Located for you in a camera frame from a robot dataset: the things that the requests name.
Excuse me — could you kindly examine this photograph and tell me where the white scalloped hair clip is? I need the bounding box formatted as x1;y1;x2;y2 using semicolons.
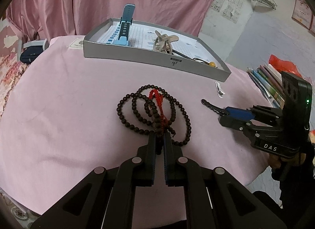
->
215;81;225;98

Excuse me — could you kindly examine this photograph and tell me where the framed wall certificate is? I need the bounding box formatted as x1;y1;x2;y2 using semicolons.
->
292;0;314;33

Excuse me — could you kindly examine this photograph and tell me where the right hand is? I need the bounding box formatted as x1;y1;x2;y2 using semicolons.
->
268;154;281;169

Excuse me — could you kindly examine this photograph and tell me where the grey tray with grid paper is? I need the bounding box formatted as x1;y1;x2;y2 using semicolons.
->
83;18;231;82

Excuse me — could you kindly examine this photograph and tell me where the stack of books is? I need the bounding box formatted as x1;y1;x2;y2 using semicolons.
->
247;64;284;109

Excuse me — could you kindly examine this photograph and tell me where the black scalloped hair clip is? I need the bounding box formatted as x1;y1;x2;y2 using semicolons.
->
201;99;230;117

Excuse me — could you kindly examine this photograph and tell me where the beige claw hair clip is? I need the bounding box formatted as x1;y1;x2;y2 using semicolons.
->
153;30;179;55

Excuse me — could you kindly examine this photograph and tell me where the pink bed sheet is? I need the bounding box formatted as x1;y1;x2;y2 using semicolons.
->
1;36;268;214

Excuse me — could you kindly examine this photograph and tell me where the yellow bead hair tie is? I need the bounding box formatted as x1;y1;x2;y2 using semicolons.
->
192;57;219;69

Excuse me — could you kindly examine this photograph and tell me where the dark beaded necklace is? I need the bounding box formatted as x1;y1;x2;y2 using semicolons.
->
116;84;192;147

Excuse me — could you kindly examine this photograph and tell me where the red cord bracelet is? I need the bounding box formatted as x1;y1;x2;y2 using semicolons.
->
148;89;176;138

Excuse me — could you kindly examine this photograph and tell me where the red plastic bag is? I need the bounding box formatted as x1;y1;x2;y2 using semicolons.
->
269;55;303;78

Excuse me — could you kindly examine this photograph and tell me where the dark blue pouch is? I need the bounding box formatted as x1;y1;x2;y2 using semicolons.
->
20;46;44;65

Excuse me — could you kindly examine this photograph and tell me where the pink curtain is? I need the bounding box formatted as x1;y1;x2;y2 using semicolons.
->
5;0;213;41

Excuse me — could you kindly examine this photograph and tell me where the light blue smart watch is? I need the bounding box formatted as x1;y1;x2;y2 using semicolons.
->
113;3;135;46

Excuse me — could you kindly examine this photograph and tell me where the floral pink quilt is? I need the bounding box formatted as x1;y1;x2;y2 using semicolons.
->
0;19;28;117

